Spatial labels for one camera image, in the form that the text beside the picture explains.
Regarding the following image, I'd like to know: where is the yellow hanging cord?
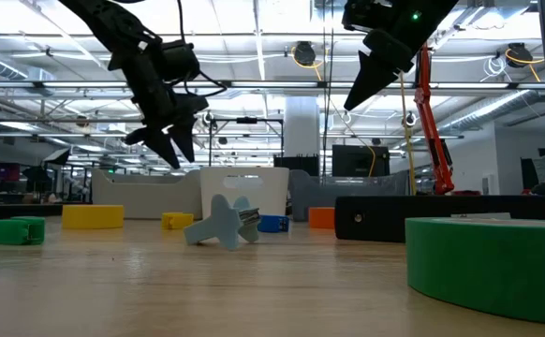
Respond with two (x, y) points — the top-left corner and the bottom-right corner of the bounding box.
(397, 69), (418, 197)

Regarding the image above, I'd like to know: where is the large black background screen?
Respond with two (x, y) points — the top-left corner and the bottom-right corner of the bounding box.
(331, 144), (390, 178)

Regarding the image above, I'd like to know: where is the light grey plastic bin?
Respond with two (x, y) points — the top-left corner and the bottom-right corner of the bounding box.
(90, 168), (203, 220)

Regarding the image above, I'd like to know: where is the dark translucent plastic bin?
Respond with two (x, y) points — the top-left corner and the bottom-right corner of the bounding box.
(288, 168), (410, 223)

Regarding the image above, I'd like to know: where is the low black background box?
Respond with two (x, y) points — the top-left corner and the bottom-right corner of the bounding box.
(273, 155), (320, 177)

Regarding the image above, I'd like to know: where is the white plastic bin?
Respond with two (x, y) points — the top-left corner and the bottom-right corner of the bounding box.
(199, 167), (290, 220)

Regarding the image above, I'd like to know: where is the small yellow stapler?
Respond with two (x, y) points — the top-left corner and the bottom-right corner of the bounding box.
(161, 212), (195, 231)

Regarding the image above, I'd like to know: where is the red desk lamp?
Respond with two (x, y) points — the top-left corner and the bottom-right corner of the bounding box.
(414, 44), (482, 197)

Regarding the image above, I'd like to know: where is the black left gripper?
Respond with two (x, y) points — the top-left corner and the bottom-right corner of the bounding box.
(108, 44), (210, 169)

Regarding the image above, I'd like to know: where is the white building column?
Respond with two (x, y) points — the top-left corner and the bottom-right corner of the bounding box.
(284, 96), (321, 158)

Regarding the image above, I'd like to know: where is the black stapler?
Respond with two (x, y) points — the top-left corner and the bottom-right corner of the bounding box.
(334, 195), (545, 243)

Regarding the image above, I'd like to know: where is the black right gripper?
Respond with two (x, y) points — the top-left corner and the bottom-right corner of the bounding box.
(342, 0), (459, 111)

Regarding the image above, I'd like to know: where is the black ceiling cable reel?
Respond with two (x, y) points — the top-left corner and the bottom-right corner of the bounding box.
(506, 42), (535, 69)
(292, 40), (317, 67)

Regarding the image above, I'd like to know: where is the black background rig frame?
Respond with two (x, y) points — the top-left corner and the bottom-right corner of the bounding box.
(208, 117), (285, 168)

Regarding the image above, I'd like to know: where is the green tape roll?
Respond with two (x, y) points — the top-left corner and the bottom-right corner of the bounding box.
(405, 213), (545, 327)

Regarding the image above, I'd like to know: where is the black hanging cable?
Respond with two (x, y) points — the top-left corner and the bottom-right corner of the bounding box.
(321, 0), (335, 179)

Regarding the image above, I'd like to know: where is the small blue stapler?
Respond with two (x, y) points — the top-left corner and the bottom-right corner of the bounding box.
(257, 214), (291, 234)

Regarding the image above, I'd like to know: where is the small green stapler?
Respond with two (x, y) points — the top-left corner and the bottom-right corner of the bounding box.
(0, 215), (47, 247)

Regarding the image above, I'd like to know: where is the yellow tape roll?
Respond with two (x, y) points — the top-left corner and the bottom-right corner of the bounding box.
(62, 204), (125, 231)

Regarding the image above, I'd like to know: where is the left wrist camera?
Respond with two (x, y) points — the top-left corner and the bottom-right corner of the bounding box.
(159, 39), (202, 84)

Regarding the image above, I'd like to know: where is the orange tape roll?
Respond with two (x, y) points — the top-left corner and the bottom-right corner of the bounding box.
(308, 207), (337, 230)

